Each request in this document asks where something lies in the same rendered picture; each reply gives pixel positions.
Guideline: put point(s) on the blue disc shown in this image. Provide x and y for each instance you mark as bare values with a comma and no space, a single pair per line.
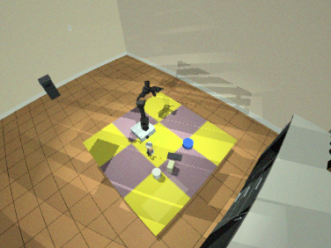
188,144

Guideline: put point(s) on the olive green block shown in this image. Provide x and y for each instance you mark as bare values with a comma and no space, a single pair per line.
170,166

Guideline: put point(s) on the white cylinder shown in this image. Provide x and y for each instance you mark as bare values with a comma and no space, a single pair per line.
156,173

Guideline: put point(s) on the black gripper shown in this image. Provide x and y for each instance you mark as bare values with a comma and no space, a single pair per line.
155,88

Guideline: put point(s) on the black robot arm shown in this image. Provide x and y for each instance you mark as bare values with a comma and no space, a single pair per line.
144,122

